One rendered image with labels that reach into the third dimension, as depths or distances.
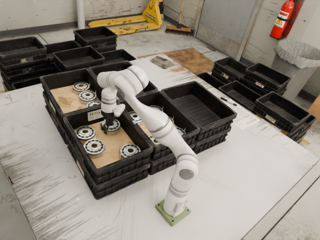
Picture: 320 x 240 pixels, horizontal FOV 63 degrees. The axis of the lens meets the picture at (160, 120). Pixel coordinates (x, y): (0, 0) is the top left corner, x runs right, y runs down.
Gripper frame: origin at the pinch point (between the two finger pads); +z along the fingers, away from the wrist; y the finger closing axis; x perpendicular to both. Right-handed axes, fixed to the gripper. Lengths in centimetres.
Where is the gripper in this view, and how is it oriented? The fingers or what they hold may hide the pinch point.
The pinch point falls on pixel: (108, 128)
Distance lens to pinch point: 141.7
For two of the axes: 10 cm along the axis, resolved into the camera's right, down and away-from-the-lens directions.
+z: -1.4, 7.5, 6.4
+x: 9.4, 3.0, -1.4
